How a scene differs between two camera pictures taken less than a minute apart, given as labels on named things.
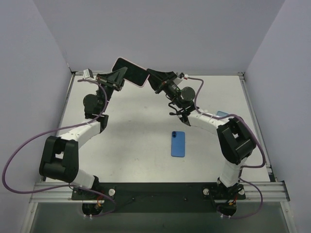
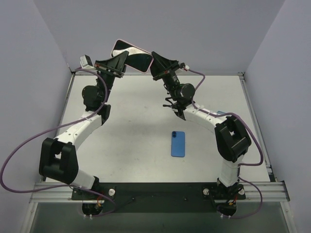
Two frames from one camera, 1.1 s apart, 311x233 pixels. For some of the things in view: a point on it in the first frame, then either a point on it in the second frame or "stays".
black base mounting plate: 162,197 stays
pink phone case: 134,73 → 137,58
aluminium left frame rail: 43,179 stays
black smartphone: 178,144 stays
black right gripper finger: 155,83 → 156,72
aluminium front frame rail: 61,192 stays
